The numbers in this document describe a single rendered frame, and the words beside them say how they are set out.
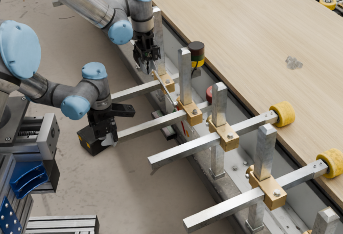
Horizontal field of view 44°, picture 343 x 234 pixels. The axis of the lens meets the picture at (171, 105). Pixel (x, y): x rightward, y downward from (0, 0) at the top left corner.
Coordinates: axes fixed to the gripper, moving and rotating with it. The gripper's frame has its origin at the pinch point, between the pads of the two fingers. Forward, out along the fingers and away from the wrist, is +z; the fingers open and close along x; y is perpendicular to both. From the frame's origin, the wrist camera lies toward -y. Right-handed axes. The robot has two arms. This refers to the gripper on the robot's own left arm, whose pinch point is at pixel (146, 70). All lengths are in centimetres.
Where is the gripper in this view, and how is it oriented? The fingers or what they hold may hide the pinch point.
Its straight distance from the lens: 162.9
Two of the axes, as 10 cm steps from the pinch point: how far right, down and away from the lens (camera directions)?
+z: 0.6, 7.5, 6.6
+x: 9.1, -3.2, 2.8
